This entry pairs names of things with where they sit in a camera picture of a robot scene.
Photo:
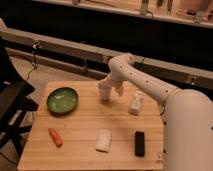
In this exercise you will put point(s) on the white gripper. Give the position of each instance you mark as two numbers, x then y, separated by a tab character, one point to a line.
108	83

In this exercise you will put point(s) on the white ceramic cup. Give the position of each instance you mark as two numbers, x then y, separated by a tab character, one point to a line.
104	93

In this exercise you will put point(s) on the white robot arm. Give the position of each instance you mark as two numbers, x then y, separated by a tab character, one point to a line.
187	115

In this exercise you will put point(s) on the white bottle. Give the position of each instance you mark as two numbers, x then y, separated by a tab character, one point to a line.
136	103

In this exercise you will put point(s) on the black rectangular remote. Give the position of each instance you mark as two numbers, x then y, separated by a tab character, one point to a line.
139	144

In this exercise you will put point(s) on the green bowl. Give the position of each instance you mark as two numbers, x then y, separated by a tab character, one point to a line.
62	100

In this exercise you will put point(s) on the orange carrot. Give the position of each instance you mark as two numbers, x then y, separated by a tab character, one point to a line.
55	137

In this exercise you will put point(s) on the black chair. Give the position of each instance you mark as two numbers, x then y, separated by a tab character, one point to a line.
14	102

